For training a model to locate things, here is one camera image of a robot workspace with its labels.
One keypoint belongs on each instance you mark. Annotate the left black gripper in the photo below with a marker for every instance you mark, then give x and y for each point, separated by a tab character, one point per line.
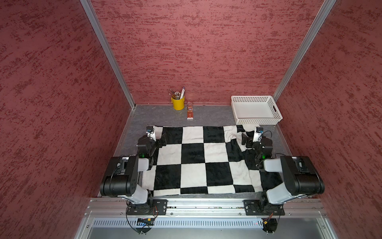
158	141

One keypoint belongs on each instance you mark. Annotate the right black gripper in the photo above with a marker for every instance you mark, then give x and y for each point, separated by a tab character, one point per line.
244	138

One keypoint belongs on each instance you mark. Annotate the black white checkered pillowcase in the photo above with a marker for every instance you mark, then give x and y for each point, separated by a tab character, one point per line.
207	160

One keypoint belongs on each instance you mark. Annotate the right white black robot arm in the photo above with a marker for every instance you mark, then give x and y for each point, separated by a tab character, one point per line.
297	176

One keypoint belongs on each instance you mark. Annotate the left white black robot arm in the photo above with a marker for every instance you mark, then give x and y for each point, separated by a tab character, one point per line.
120	179

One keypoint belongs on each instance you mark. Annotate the white perforated plastic basket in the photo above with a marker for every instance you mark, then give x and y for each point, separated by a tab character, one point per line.
258	110

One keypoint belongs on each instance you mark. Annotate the yellow pencil cup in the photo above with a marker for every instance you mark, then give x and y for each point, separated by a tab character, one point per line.
178	104

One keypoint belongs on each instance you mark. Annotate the bundle of pencils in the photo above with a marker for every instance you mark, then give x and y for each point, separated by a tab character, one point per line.
176	95

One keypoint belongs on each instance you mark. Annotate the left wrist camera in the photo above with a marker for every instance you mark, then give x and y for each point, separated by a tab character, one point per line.
149	129

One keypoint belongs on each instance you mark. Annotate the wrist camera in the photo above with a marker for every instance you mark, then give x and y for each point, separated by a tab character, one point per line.
149	129
259	130

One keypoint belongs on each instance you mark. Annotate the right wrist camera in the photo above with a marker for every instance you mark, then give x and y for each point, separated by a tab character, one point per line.
259	130

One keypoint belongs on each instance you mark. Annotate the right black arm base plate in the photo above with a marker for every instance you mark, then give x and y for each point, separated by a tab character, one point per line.
260	208

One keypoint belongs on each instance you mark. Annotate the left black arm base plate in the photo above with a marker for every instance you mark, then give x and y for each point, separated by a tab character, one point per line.
157	207

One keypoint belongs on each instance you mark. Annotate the aluminium front rail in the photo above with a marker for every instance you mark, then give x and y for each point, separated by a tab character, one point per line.
208	207

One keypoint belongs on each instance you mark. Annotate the left aluminium corner post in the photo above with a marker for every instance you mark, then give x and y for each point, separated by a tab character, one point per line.
92	17

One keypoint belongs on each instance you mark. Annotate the aluminium corner post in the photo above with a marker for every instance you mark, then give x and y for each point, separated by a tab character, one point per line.
92	17
313	30

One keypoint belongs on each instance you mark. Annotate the right aluminium corner post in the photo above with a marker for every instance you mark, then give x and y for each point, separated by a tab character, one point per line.
313	30

